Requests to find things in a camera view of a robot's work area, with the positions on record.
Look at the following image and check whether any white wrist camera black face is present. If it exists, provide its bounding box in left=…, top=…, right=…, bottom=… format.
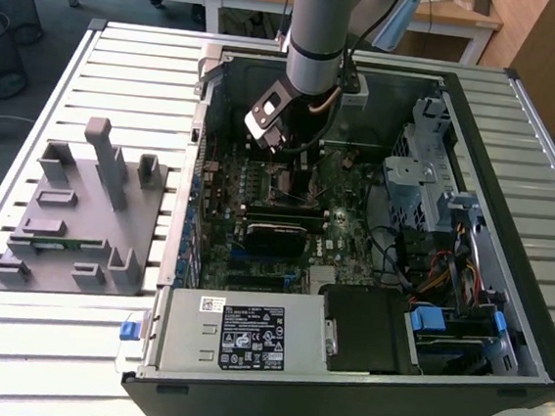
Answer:
left=242, top=74, right=296, bottom=154

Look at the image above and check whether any black open PC case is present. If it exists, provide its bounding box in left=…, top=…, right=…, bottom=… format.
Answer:
left=116, top=33, right=555, bottom=416

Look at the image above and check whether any black expansion card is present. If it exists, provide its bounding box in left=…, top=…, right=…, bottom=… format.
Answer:
left=242, top=219, right=309, bottom=259

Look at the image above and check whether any black expansion slot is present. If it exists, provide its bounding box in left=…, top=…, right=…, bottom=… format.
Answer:
left=224, top=269, right=297, bottom=293

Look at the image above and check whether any coloured power wire bundle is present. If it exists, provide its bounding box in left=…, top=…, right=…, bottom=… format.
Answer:
left=415, top=220, right=491, bottom=307

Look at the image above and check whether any black robot cable copper sleeve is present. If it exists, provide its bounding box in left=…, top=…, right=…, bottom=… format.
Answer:
left=262, top=0, right=406, bottom=162

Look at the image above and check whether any CPU socket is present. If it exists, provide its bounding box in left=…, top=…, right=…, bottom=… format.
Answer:
left=265, top=162, right=323, bottom=210

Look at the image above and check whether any green motherboard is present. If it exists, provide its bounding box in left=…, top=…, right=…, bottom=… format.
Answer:
left=184, top=131, right=400, bottom=308

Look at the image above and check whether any black plastic fan shroud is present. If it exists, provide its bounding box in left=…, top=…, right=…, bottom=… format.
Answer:
left=314, top=281, right=429, bottom=381

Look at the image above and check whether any blue disk carrier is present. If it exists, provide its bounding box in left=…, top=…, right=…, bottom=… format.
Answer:
left=406, top=302, right=449, bottom=341

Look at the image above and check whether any blue case latch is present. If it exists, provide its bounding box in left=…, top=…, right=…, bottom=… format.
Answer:
left=117, top=319, right=143, bottom=344

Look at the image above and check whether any small silver heatsink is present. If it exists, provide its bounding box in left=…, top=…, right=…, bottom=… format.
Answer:
left=306, top=263, right=340, bottom=294

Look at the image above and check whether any grey plastic parts rack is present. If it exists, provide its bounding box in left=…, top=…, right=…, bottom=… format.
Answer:
left=0, top=108, right=176, bottom=308

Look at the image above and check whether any small grey wrist camera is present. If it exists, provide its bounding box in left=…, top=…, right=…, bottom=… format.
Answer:
left=339, top=70, right=371, bottom=111

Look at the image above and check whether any silver metal drive cage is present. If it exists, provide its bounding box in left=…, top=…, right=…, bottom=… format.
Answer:
left=375, top=93, right=472, bottom=237

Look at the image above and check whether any black mesh wastebasket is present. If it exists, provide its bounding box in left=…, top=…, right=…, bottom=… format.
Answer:
left=0, top=11, right=34, bottom=104
left=0, top=0, right=48, bottom=47

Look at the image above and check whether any black RAM slot row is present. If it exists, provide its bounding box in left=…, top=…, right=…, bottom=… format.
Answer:
left=244, top=202, right=330, bottom=235

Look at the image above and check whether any blue plastic bay clip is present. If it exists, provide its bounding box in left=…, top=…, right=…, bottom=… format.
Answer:
left=489, top=309, right=510, bottom=341

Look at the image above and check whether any silver power supply with label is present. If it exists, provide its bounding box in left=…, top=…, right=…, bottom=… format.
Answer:
left=139, top=278, right=340, bottom=390

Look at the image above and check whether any green RAM stick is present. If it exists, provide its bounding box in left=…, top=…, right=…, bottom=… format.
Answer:
left=31, top=232, right=107, bottom=255

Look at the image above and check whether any metal socket cover frame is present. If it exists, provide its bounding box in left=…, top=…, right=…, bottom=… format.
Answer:
left=306, top=152, right=350, bottom=208

